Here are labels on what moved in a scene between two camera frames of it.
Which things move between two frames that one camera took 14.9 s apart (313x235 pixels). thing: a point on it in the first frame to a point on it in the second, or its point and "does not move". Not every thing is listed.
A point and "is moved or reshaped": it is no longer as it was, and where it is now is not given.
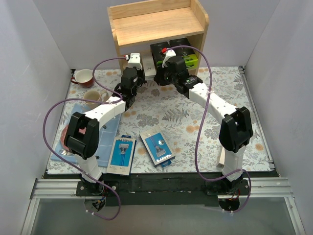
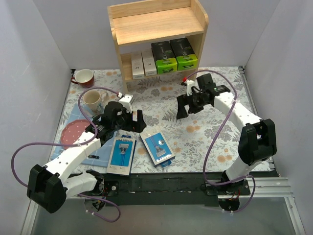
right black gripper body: [161, 77] to [187, 105]
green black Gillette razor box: [159, 56] does not move
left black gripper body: [141, 74] to [132, 122]
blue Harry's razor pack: [121, 154] does not move
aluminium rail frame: [279, 188] does not move
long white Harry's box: [222, 159] is moved or reshaped
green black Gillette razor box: [190, 57] does not move
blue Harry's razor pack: [157, 147] does not move
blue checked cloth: [108, 130] does not move
